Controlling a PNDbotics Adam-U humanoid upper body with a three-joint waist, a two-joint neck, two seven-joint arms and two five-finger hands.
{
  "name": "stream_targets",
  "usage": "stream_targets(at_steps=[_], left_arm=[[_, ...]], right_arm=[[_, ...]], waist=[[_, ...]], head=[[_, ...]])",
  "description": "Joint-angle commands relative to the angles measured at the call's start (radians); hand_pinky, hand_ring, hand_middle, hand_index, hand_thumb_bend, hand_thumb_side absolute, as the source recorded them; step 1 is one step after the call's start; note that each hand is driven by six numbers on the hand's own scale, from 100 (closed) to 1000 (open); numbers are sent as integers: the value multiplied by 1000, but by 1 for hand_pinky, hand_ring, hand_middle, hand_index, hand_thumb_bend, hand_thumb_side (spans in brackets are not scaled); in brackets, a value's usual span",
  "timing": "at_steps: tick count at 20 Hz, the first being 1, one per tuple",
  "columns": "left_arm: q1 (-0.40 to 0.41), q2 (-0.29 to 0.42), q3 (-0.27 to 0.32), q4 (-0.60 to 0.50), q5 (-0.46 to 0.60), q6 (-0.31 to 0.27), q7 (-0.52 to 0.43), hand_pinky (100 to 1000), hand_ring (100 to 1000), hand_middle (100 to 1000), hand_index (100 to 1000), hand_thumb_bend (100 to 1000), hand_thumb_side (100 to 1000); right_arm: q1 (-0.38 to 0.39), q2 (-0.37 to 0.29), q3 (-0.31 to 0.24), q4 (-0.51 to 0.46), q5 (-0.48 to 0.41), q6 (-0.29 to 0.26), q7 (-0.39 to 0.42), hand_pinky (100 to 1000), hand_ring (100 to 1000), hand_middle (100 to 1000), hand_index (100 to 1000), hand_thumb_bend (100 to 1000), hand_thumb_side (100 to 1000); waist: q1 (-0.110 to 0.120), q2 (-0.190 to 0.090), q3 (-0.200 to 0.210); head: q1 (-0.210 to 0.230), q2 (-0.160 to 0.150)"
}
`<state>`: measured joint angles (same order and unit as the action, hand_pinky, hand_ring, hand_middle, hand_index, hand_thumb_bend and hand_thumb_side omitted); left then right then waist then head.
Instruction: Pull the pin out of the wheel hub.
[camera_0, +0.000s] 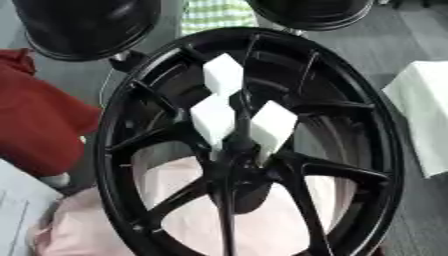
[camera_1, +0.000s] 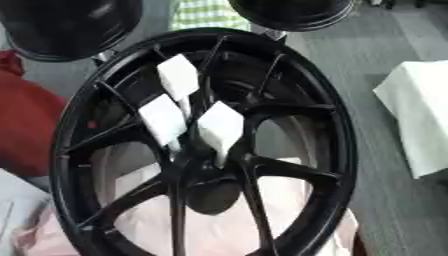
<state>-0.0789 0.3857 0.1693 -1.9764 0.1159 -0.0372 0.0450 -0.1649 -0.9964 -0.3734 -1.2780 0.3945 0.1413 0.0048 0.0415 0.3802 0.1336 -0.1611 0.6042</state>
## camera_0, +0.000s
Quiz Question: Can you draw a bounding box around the black round wheel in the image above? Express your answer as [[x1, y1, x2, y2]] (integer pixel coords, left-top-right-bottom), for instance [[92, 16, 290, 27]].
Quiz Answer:
[[10, 0, 163, 62], [243, 0, 377, 32]]

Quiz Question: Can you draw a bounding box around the person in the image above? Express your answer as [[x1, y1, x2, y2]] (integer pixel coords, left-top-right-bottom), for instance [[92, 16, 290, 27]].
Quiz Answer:
[[0, 47, 105, 190]]

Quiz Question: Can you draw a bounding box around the green white checked cloth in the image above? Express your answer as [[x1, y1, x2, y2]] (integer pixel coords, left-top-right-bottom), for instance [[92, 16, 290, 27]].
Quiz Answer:
[[180, 0, 259, 37]]

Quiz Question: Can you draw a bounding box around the black spoked wheel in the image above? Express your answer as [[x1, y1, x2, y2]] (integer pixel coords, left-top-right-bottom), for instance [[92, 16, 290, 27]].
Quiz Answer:
[[92, 26, 406, 256]]

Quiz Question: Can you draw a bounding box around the pale pink cloth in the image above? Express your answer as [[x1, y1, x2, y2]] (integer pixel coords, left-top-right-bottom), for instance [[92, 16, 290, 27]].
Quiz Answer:
[[26, 155, 359, 256]]

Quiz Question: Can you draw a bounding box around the white pin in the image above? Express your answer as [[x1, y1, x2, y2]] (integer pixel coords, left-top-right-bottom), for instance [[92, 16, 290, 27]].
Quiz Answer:
[[248, 100, 300, 164], [189, 94, 238, 160], [201, 52, 247, 98]]

